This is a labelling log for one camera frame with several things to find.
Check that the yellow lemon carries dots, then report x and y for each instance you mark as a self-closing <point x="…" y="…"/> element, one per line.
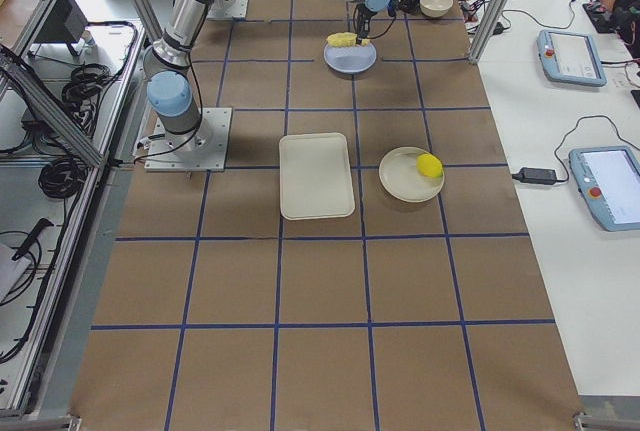
<point x="429" y="166"/>

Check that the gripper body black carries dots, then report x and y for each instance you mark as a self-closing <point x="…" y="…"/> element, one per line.
<point x="361" y="17"/>

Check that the white rectangular tray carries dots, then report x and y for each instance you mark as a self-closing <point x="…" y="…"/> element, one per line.
<point x="315" y="177"/>

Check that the blue teach pendant far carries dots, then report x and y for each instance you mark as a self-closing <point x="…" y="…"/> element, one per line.
<point x="570" y="58"/>

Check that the cream round plate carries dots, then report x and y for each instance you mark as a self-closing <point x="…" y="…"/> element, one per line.
<point x="399" y="176"/>

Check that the blue teach pendant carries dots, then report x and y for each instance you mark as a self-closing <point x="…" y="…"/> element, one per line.
<point x="570" y="58"/>
<point x="608" y="180"/>

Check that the aluminium frame post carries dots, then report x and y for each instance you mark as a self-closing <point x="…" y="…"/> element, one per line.
<point x="485" y="30"/>

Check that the blue teach pendant near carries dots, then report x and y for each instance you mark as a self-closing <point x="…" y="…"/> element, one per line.
<point x="608" y="180"/>

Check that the black power adapter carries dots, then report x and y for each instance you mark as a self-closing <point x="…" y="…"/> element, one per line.
<point x="541" y="176"/>

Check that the blue plate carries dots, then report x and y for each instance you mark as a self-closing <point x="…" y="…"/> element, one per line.
<point x="350" y="59"/>

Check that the cream bowl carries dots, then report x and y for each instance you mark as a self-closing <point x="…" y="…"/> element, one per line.
<point x="435" y="8"/>

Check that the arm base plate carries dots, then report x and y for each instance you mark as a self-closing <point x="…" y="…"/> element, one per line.
<point x="206" y="151"/>
<point x="222" y="10"/>

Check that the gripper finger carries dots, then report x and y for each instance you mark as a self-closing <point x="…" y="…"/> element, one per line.
<point x="362" y="32"/>

